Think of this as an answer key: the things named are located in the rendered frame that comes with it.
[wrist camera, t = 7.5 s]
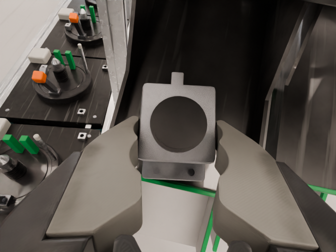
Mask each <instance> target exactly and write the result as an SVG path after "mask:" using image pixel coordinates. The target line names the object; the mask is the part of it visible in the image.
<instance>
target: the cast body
mask: <svg viewBox="0 0 336 252"><path fill-rule="evenodd" d="M215 156H216V90H215V88H214V87H212V86H199V85H184V73H183V72H172V73H171V84H161V83H145V84H144V85H143V87H142V97H141V109H140V122H139V134H138V159H140V160H142V174H141V175H142V177H143V178H145V179H157V180H176V181H195V182H202V181H204V179H205V164H212V163H214V161H215Z"/></svg>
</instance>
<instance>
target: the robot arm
mask: <svg viewBox="0 0 336 252"><path fill-rule="evenodd" d="M139 128H140V117H138V116H131V117H129V118H128V119H126V120H124V121H122V122H121V123H119V124H117V125H115V126H114V127H112V128H110V129H109V130H107V131H105V132H104V133H102V134H101V135H99V136H98V137H97V138H95V139H94V140H93V141H92V142H90V143H89V144H88V145H87V146H86V147H85V148H84V149H83V150H82V151H74V152H73V153H72V154H71V155H70V156H69V157H68V158H67V159H65V160H64V161H63V162H62V163H61V164H60V165H59V166H58V167H57V168H56V169H55V170H54V171H53V172H52V173H50V174H49V175H48V176H47V177H46V178H45V179H44V180H43V181H42V182H41V183H40V184H39V185H38V186H37V187H35V188H34V189H33V190H32V191H31V192H30V193H29V194H28V195H27V196H26V197H25V198H24V199H23V200H22V201H21V202H20V203H19V204H18V205H17V206H16V207H15V208H14V209H13V210H12V211H11V212H10V213H9V215H8V216H7V217H6V218H5V219H4V220H3V222H2V223H1V224H0V252H142V251H141V249H140V247H139V245H138V243H137V242H136V240H135V238H134V237H133V235H134V234H135V233H136V232H138V231H139V230H140V228H141V227H142V224H143V208H142V180H141V173H140V172H139V171H138V170H137V169H136V168H135V167H136V166H137V165H138V163H139V161H138V140H139ZM215 149H216V151H217V155H216V160H215V165H214V167H215V169H216V170H217V171H218V173H219V175H220V177H219V179H218V183H217V188H216V193H215V197H214V202H213V206H212V227H213V230H214V232H215V233H216V234H217V235H218V236H219V237H220V238H221V239H222V240H223V241H225V242H226V243H227V246H228V249H227V251H226V252H336V212H335V211H334V210H333V209H332V208H331V207H330V206H329V205H328V204H327V203H326V202H325V201H324V200H323V199H322V198H321V197H320V196H319V195H318V194H317V193H316V192H315V191H314V190H312V189H311V188H310V187H309V186H308V185H307V184H306V183H305V182H304V181H303V180H302V179H301V178H300V177H299V176H298V175H297V174H296V173H295V172H294V171H293V170H292V169H291V168H290V167H289V166H288V165H287V164H286V163H285V162H279V161H276V160H275V159H274V158H273V157H272V156H271V155H270V154H269V153H268V152H267V151H266V150H265V149H264V148H262V147H261V146H260V145H259V144H258V143H256V142H255V141H254V140H252V139H251V138H249V137H248V136H246V135H245V134H243V133H242V132H240V131H238V130H237V129H235V128H234V127H232V126H231V125H229V124H228V123H226V122H225V121H223V120H218V121H215Z"/></svg>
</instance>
